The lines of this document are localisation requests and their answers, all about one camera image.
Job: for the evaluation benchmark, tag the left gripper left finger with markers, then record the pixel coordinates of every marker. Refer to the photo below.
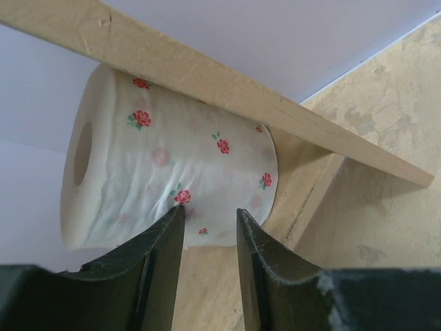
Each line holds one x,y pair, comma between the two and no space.
132,287

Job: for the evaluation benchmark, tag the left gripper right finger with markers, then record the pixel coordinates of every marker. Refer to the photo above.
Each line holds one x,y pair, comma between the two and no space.
282,291

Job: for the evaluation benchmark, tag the white paper towel roll front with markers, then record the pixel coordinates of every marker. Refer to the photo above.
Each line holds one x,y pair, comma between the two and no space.
138,149

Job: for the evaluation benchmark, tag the wooden three-tier shelf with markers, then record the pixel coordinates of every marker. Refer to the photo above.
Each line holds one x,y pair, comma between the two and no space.
381,104

